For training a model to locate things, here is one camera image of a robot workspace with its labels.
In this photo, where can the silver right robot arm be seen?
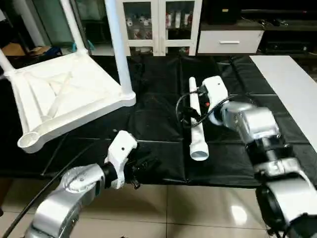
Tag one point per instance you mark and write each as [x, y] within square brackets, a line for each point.
[262, 144]

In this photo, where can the white drawer unit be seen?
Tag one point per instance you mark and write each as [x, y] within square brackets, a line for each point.
[230, 42]

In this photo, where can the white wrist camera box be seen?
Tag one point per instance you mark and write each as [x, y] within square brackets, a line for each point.
[215, 91]
[121, 151]

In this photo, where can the white plastic table leg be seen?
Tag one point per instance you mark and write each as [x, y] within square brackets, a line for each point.
[72, 25]
[3, 63]
[196, 124]
[119, 44]

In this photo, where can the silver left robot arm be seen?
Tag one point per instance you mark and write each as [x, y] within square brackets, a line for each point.
[64, 198]

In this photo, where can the white flat panel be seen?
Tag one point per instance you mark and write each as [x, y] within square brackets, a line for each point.
[292, 89]

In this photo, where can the black work mat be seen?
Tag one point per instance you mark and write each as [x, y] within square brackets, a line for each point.
[158, 119]

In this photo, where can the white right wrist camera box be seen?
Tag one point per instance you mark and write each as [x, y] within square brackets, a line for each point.
[215, 91]

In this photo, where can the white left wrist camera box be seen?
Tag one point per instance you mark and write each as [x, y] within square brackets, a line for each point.
[121, 151]

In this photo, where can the black speaker box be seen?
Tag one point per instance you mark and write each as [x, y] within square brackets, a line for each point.
[223, 11]

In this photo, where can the white glass-door cabinet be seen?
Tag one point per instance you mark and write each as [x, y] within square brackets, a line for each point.
[158, 25]

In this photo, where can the white plastic table top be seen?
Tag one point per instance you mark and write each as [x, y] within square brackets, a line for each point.
[64, 94]

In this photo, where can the brown wooden desk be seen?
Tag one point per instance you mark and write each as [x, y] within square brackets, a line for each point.
[17, 49]

